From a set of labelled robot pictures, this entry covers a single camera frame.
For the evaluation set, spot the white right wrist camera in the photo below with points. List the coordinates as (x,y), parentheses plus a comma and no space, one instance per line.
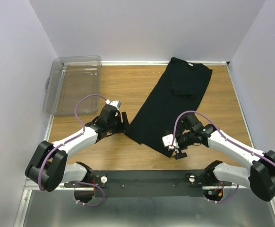
(170,143)

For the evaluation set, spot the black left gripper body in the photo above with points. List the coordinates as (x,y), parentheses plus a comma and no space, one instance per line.
(122,121)

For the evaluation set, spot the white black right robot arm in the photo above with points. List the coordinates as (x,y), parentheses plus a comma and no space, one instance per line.
(258,167)

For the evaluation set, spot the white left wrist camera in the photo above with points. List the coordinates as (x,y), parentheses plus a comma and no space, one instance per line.
(115,103)

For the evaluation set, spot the clear plastic storage bin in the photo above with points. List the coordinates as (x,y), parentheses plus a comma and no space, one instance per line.
(70,80)

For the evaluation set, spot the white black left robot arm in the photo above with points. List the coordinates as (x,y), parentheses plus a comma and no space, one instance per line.
(48,166)

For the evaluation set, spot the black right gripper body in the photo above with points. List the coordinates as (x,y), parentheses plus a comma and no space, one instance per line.
(178,151)

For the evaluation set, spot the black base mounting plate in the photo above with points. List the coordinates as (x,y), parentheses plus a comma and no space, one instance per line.
(153,183)

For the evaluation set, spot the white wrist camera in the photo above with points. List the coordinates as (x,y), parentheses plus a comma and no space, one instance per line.
(115,103)
(170,143)

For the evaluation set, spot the black t shirt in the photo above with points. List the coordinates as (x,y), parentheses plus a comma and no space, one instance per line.
(180,88)

